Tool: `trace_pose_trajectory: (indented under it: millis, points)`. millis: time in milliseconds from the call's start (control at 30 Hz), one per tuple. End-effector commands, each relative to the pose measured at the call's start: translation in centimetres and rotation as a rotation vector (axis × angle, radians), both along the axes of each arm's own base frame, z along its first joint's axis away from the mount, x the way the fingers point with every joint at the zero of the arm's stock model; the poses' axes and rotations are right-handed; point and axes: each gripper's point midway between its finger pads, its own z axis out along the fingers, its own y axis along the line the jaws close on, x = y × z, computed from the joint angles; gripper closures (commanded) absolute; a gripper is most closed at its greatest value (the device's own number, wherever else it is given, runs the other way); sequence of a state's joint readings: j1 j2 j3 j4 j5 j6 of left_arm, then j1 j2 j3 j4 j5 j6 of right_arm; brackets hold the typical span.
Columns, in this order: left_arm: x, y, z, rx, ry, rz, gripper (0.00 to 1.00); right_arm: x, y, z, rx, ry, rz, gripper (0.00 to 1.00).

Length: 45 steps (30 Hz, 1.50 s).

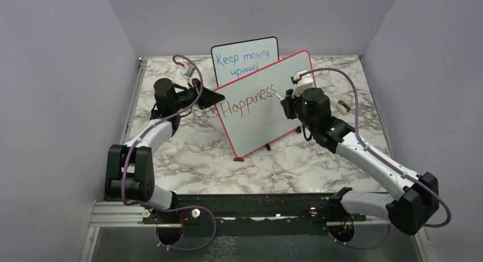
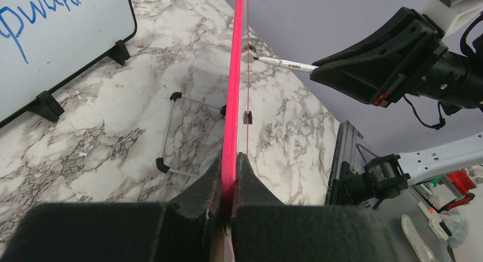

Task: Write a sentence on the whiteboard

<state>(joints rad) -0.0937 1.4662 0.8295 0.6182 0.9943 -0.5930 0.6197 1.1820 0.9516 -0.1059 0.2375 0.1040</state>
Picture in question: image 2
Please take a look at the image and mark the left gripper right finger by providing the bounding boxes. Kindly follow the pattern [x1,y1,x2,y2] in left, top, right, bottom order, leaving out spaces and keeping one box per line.
[231,153,399,261]

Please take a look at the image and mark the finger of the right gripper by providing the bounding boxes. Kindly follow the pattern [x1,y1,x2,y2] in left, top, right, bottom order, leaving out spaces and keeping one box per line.
[310,24,439,105]
[313,7,445,66]

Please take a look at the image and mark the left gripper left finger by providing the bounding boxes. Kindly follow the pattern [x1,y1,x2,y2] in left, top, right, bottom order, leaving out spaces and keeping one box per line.
[1,157,222,261]

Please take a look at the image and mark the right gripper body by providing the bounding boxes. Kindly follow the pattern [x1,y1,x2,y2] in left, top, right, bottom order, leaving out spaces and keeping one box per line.
[381,11,482,112]

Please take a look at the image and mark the white whiteboard marker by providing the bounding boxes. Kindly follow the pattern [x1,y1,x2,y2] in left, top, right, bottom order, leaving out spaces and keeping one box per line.
[253,56,318,74]

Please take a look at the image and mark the pink framed whiteboard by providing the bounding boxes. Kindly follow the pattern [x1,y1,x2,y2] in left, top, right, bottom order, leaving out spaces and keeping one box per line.
[154,0,253,262]

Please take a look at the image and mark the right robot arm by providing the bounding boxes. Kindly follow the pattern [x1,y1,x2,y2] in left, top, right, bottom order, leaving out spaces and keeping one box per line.
[310,7,482,205]

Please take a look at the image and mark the black framed whiteboard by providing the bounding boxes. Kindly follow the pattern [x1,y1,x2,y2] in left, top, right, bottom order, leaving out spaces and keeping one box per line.
[1,0,137,125]

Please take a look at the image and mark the small white eraser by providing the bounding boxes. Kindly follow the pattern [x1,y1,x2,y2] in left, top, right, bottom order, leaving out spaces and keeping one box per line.
[241,44,256,63]

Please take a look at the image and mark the white plastic piece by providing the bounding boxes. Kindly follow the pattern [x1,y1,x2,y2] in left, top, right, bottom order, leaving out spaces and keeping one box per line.
[400,214,437,262]

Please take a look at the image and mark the red handled pliers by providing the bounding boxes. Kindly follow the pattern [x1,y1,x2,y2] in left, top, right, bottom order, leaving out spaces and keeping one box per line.
[436,193,475,213]

